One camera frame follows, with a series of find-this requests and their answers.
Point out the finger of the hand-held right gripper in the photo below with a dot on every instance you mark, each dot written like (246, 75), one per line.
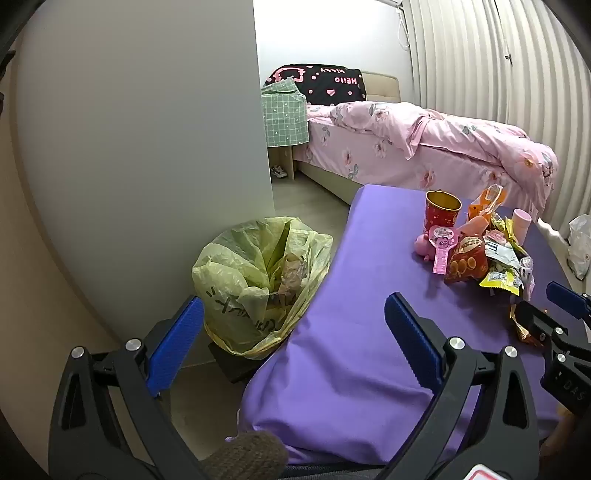
(528, 316)
(568, 297)

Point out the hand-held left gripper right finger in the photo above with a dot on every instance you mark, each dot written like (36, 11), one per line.
(411, 341)

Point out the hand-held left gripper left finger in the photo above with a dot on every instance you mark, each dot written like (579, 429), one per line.
(178, 341)

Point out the orange brown wrapper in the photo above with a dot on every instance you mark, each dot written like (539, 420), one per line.
(524, 334)

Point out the silver wrapper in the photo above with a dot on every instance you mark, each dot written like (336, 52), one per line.
(526, 274)

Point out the small yellow wrapper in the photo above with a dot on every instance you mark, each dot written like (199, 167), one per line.
(498, 278)

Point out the bin with yellow bag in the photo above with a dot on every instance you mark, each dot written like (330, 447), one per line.
(240, 295)

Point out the red snack packet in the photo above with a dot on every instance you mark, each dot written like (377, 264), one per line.
(464, 265)

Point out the pink paddle-shaped packet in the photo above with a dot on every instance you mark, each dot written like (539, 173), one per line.
(441, 242)

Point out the orange snack packet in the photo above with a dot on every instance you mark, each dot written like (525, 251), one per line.
(482, 203)

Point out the red paper cup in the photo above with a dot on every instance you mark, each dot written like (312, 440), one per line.
(438, 217)

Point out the person's left hand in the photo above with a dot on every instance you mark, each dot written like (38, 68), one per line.
(249, 454)

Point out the white plastic bag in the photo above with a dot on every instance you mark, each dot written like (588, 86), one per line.
(581, 244)

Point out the purple table mat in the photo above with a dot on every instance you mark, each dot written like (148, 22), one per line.
(346, 323)

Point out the small pink cup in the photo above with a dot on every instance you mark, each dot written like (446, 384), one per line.
(521, 222)

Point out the pink caterpillar toy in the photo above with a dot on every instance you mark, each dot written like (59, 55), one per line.
(422, 244)

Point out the crumpled brown paper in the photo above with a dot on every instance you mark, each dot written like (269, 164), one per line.
(291, 277)

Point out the pink floral duvet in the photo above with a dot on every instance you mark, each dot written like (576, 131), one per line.
(461, 134)

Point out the white shoe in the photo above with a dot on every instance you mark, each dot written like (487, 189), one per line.
(279, 171)

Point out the bed with pink floral quilt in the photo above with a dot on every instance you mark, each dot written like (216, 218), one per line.
(360, 147)

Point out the wooden bedside table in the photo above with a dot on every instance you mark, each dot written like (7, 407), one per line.
(282, 157)

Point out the green checked cloth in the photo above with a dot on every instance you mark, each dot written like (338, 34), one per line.
(284, 115)

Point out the white pleated curtain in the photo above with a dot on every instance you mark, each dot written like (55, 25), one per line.
(485, 55)

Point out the black pillow pink print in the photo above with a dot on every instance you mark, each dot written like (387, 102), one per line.
(323, 83)

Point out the beige bed frame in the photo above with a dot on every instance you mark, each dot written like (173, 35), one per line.
(323, 177)

